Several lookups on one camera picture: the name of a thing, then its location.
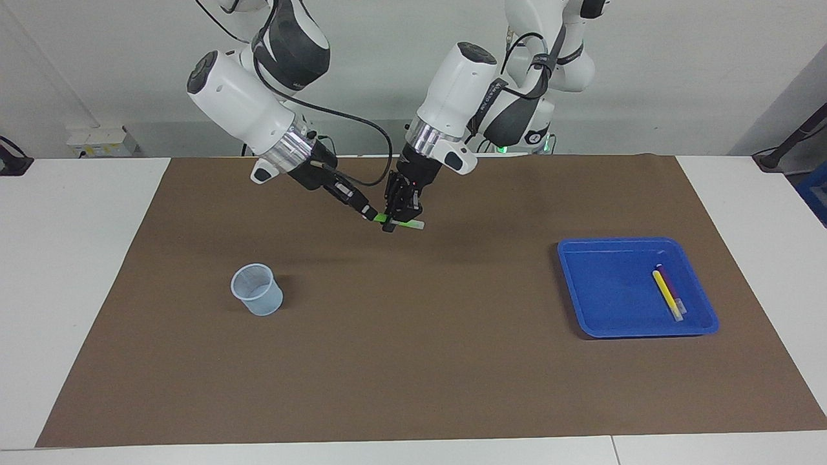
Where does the black table clamp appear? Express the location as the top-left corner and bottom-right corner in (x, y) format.
(0, 136), (34, 176)

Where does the green pen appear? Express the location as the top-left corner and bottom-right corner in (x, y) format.
(373, 213), (426, 231)

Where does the blue crate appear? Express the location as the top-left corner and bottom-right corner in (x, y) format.
(796, 161), (827, 227)

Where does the yellow pen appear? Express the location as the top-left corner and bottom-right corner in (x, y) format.
(651, 269), (683, 322)

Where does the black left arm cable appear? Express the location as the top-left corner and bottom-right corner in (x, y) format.
(501, 26), (586, 140)

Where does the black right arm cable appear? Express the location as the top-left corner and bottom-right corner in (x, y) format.
(194, 0), (393, 189)

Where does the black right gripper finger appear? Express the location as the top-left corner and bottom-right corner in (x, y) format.
(335, 174), (366, 209)
(327, 181), (379, 223)

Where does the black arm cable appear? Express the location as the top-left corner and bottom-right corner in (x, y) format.
(194, 0), (393, 189)
(501, 26), (586, 140)

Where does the brown table mat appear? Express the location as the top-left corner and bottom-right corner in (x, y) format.
(36, 154), (827, 448)

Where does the purple pen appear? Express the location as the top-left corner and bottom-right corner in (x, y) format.
(655, 263), (687, 316)

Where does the black stand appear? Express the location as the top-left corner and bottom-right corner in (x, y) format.
(753, 103), (827, 172)

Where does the clear plastic cup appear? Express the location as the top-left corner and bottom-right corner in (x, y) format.
(231, 263), (284, 316)

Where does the blue plastic tray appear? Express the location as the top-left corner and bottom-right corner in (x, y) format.
(557, 237), (720, 339)

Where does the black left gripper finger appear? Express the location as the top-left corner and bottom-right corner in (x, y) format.
(402, 189), (424, 224)
(381, 177), (405, 234)

